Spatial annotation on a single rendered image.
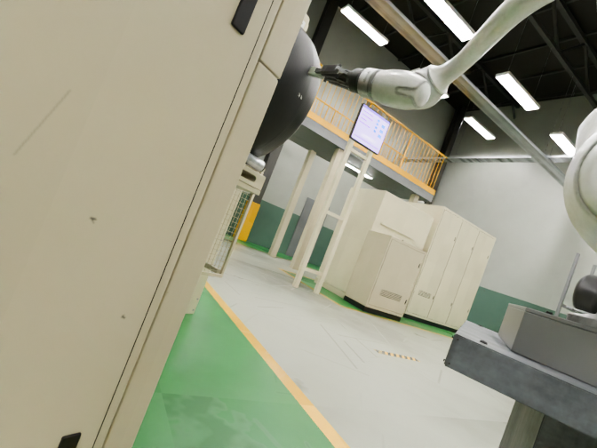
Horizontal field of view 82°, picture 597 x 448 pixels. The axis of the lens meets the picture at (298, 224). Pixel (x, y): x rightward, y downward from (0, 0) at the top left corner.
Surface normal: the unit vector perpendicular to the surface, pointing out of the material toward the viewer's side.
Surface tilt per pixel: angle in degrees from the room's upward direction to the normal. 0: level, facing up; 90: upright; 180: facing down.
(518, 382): 90
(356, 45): 90
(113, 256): 90
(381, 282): 90
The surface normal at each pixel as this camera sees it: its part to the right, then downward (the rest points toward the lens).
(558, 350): -0.45, -0.21
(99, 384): 0.76, 0.28
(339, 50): 0.48, 0.15
